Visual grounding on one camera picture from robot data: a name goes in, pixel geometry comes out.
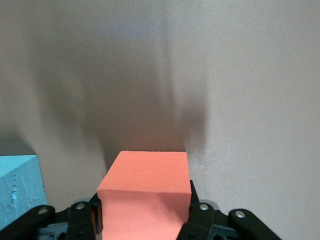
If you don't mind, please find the blue foam cube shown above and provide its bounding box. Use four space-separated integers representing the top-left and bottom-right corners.
0 154 48 230

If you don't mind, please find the brown table cover sheet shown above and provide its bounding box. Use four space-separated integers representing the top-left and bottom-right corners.
0 0 320 240

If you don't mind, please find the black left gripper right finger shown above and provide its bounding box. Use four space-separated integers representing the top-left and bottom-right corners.
178 179 283 240

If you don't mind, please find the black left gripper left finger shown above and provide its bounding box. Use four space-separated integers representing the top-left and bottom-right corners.
0 193 104 240

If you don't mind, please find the orange foam cube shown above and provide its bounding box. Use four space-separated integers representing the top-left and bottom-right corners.
96 150 193 240

